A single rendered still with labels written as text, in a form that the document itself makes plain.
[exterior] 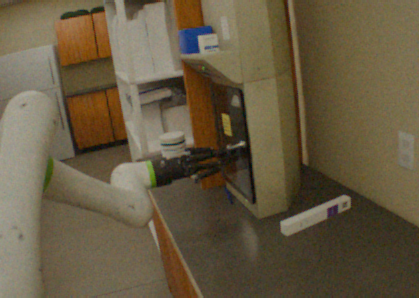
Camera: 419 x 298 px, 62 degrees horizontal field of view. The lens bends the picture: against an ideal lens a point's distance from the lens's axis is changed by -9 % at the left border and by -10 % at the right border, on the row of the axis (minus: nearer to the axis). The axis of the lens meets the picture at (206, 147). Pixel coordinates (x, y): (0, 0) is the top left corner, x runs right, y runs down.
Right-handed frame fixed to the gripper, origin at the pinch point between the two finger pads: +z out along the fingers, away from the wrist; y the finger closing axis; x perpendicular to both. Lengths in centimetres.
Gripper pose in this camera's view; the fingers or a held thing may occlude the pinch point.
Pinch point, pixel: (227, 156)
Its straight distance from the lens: 132.0
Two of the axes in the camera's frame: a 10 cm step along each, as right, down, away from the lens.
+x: -1.0, 5.4, 8.4
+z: 9.4, -2.1, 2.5
